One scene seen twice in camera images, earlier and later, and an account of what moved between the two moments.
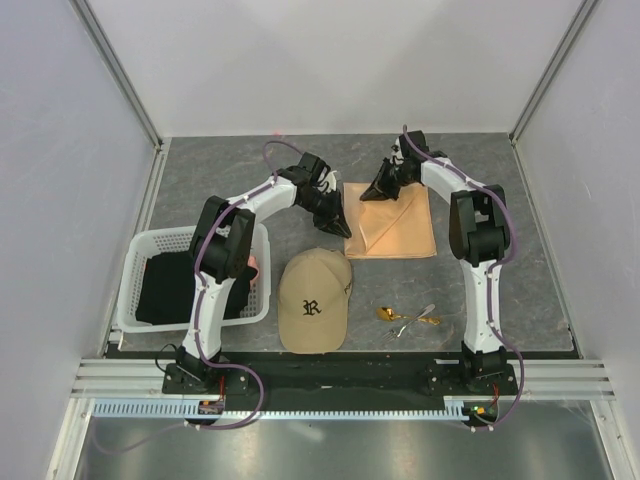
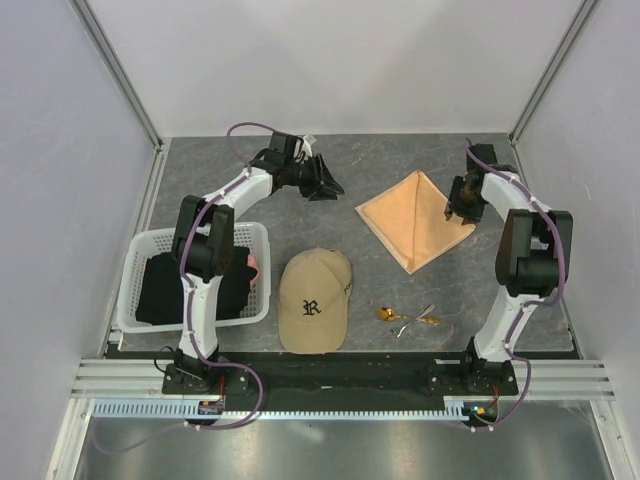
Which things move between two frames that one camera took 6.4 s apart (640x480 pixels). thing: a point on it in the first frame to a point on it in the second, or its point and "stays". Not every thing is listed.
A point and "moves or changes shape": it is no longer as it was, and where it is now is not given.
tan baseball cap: [315, 286] stays
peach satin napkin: [385, 228] moves or changes shape
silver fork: [392, 335] stays
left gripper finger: [343, 221] to [329, 187]
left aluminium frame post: [116, 66] stays
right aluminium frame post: [583, 12] stays
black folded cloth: [167, 291] stays
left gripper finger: [337, 227] to [324, 193]
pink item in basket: [252, 262] stays
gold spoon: [388, 314] stays
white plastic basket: [144, 242] stays
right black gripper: [380, 190] to [470, 214]
